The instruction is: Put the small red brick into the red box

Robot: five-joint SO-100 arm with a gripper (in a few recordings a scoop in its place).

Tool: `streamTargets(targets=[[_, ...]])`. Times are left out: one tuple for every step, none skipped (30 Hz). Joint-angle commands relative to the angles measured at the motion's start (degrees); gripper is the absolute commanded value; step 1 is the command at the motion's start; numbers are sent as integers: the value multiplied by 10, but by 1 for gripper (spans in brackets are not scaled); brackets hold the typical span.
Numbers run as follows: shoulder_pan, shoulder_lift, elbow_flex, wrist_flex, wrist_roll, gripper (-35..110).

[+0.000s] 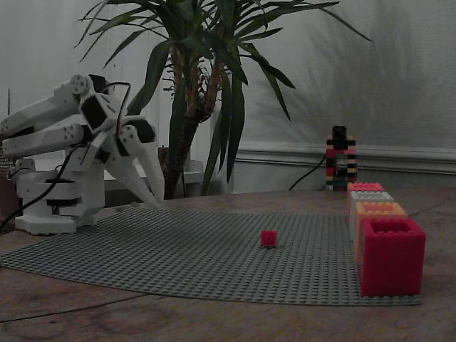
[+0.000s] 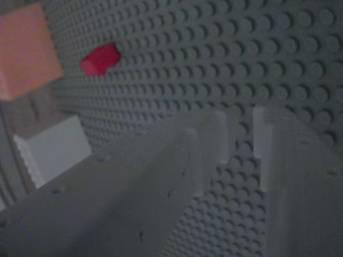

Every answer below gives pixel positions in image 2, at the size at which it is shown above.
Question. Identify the small red brick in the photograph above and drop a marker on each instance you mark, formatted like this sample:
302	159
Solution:
100	59

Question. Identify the grey brick box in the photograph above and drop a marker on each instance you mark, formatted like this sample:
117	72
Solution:
57	146

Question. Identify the grey building baseplate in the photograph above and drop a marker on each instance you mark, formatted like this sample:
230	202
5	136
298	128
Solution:
214	67

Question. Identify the orange brick box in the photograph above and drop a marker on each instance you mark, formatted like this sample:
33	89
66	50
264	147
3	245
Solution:
25	51

